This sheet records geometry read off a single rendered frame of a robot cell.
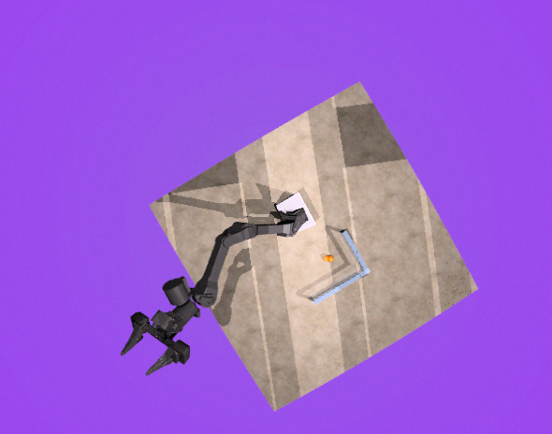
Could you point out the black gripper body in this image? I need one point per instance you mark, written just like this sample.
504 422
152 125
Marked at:
182 349

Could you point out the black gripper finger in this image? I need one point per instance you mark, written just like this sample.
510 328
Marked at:
167 358
135 338

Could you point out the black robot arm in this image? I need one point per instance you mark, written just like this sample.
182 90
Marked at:
205 292

